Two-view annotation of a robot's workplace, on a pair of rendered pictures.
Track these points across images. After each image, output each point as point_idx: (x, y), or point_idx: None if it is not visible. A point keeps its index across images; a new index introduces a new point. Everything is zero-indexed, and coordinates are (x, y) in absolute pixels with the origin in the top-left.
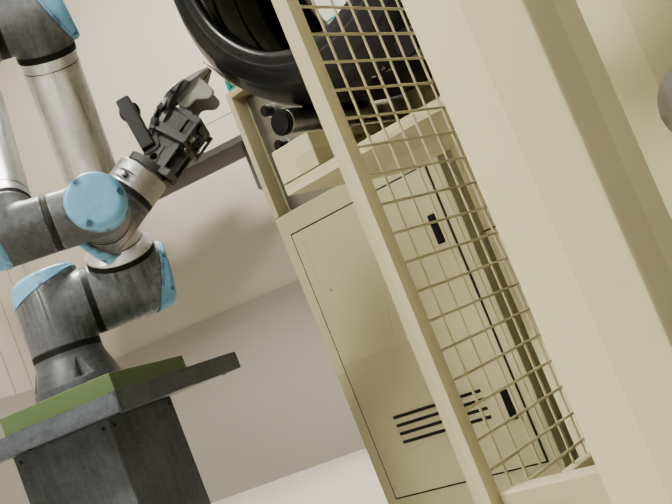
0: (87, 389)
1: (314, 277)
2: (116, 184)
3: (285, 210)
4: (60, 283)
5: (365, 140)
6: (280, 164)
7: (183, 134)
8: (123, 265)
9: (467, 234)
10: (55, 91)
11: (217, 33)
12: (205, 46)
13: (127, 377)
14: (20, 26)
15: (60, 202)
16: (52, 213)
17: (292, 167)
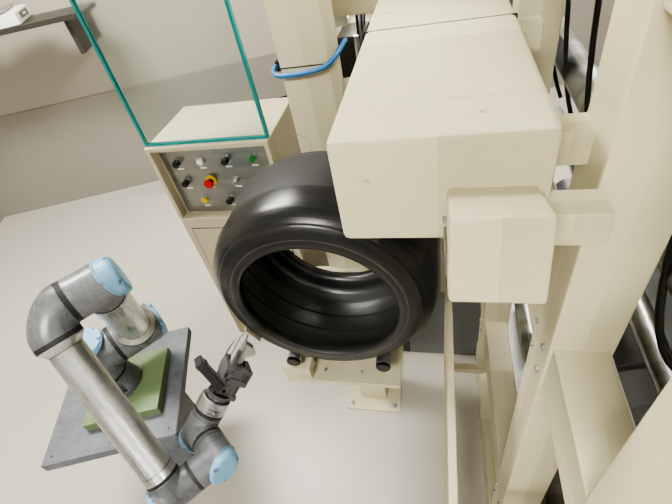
0: (143, 413)
1: (205, 248)
2: (235, 457)
3: (185, 211)
4: (102, 354)
5: (343, 382)
6: (287, 372)
7: (244, 383)
8: (144, 341)
9: (301, 256)
10: (116, 315)
11: (262, 329)
12: (249, 327)
13: (161, 397)
14: (97, 309)
15: (207, 478)
16: (204, 485)
17: (295, 375)
